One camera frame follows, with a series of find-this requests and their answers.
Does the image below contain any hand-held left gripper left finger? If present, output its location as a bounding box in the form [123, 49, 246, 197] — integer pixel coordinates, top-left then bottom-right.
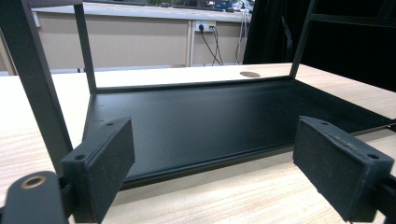
[61, 117, 136, 224]

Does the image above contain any black power cable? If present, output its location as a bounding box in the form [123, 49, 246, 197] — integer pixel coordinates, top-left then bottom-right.
[199, 25, 224, 67]
[211, 26, 222, 67]

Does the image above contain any black curtain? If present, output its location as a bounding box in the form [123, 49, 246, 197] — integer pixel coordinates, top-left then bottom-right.
[242, 0, 396, 93]

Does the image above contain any white wall socket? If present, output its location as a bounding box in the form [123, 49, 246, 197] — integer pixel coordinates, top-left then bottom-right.
[194, 20, 217, 33]

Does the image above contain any black two-tier metal rack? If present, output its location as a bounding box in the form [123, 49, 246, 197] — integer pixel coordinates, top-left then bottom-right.
[0, 0, 396, 191]

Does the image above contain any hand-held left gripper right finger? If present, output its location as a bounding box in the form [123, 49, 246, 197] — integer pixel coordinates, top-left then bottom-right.
[291, 115, 395, 223]

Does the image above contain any white cable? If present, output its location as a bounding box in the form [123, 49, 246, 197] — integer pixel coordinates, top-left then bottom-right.
[233, 2, 252, 65]

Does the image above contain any blue box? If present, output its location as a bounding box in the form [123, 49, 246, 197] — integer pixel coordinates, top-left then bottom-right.
[214, 0, 233, 10]

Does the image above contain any beige desk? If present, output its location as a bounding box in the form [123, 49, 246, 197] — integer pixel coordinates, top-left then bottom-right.
[0, 1, 254, 77]

